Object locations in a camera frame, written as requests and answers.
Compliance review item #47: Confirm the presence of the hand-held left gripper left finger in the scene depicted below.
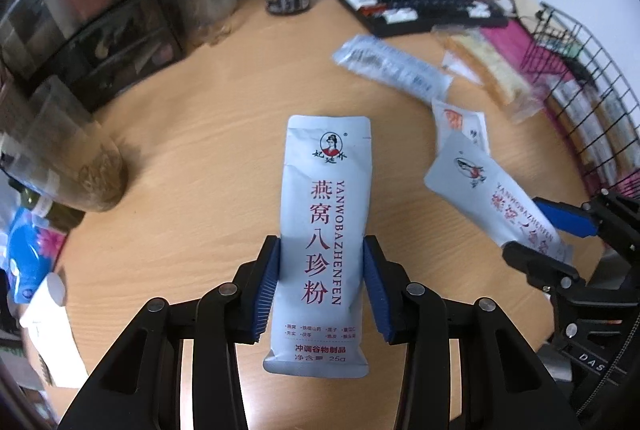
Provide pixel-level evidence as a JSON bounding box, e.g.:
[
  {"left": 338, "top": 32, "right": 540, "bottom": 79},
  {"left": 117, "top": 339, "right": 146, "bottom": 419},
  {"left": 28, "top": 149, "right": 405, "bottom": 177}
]
[{"left": 57, "top": 235, "right": 281, "bottom": 430}]

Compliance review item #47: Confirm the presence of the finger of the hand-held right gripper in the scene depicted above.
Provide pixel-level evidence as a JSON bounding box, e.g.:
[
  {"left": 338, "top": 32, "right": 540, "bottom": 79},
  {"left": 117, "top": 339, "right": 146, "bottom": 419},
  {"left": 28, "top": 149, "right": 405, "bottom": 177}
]
[
  {"left": 531, "top": 196, "right": 617, "bottom": 241},
  {"left": 501, "top": 240, "right": 587, "bottom": 297}
]

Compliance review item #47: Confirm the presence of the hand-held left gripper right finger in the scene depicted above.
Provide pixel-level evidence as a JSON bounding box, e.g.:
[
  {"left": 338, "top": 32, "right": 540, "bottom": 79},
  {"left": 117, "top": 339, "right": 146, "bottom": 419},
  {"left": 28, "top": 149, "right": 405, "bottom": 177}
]
[{"left": 362, "top": 235, "right": 583, "bottom": 430}]

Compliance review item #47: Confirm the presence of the white red-print powder sachet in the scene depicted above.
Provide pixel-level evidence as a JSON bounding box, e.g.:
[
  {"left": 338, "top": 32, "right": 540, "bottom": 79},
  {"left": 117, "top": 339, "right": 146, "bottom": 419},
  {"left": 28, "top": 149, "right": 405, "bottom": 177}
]
[
  {"left": 424, "top": 131, "right": 575, "bottom": 267},
  {"left": 262, "top": 114, "right": 374, "bottom": 379},
  {"left": 334, "top": 34, "right": 454, "bottom": 103}
]

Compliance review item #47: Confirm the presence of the white cracker snack packet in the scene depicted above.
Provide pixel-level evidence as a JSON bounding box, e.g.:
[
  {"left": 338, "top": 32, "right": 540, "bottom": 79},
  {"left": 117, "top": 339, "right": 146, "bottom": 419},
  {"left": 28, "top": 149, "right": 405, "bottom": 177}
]
[{"left": 432, "top": 98, "right": 490, "bottom": 157}]

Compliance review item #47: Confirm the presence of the black wire basket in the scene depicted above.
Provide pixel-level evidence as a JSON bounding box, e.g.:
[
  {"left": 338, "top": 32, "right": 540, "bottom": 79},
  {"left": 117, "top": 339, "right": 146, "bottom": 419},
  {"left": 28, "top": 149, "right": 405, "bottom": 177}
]
[{"left": 520, "top": 2, "right": 640, "bottom": 211}]

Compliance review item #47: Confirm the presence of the pink desk mat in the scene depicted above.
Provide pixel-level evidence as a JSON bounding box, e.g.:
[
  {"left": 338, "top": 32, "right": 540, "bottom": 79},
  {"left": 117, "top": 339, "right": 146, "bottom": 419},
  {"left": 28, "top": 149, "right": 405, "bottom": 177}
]
[{"left": 475, "top": 17, "right": 636, "bottom": 205}]

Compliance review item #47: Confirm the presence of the green spray bottle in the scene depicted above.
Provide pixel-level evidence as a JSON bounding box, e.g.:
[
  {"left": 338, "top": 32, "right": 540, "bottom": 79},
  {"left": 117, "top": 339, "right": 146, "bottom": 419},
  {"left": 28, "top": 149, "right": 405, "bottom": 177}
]
[{"left": 20, "top": 190, "right": 87, "bottom": 233}]

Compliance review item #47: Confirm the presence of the clear plastic cup with granules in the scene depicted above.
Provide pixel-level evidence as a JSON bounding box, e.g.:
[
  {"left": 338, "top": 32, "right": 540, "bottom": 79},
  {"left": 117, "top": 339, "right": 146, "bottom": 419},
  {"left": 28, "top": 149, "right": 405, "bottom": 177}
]
[{"left": 0, "top": 77, "right": 130, "bottom": 213}]

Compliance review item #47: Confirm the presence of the blue tissue pack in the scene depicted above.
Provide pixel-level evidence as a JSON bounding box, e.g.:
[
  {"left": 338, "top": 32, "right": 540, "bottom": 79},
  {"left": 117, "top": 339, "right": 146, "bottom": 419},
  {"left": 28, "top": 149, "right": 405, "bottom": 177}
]
[{"left": 0, "top": 205, "right": 69, "bottom": 303}]

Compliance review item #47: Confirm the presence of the dark blue mechanical keyboard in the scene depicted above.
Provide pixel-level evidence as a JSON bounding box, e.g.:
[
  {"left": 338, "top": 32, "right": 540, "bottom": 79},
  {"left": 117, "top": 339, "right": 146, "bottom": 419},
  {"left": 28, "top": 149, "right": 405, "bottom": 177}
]
[{"left": 332, "top": 0, "right": 509, "bottom": 38}]

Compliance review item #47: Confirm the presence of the dark acrylic drawer organizer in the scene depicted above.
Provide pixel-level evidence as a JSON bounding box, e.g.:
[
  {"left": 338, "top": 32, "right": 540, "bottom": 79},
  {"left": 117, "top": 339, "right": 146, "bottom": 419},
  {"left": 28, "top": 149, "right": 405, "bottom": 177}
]
[{"left": 0, "top": 0, "right": 184, "bottom": 113}]

